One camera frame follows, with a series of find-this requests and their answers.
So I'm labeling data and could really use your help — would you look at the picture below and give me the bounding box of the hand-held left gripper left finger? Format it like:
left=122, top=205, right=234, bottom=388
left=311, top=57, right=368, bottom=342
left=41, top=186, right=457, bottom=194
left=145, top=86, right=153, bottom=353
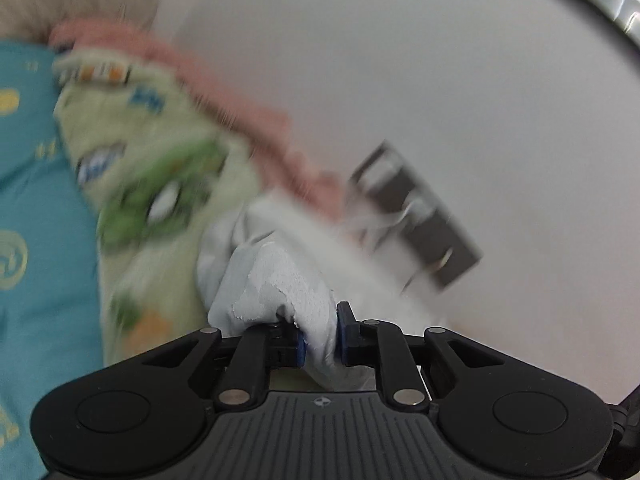
left=107, top=322, right=307, bottom=406

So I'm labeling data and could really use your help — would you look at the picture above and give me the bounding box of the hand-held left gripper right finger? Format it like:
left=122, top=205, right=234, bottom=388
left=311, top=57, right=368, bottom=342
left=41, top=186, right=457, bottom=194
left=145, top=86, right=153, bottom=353
left=336, top=301, right=536, bottom=407

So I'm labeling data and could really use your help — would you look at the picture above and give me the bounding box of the white printed t-shirt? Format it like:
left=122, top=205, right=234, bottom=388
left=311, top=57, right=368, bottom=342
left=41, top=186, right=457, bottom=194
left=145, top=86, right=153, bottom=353
left=196, top=192, right=441, bottom=392

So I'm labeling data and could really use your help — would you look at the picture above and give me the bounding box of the green cartoon blanket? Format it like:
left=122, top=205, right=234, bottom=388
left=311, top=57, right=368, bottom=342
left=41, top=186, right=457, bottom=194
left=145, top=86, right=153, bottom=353
left=52, top=47, right=261, bottom=361

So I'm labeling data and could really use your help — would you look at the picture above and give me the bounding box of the pink fluffy blanket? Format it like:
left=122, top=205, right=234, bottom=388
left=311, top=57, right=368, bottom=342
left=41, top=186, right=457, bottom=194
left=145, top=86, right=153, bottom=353
left=50, top=19, right=346, bottom=221

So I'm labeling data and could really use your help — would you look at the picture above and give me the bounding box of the teal smiley bed sheet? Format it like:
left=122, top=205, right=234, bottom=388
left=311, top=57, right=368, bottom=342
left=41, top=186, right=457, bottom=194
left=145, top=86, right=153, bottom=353
left=0, top=40, right=108, bottom=480

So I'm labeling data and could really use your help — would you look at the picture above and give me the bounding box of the white cable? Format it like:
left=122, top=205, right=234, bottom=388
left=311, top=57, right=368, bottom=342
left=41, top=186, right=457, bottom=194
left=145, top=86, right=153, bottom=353
left=380, top=200, right=453, bottom=286

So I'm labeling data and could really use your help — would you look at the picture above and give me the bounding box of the grey wall socket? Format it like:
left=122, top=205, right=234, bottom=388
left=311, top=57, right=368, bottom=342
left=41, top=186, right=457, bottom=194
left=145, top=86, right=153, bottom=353
left=347, top=141, right=483, bottom=292

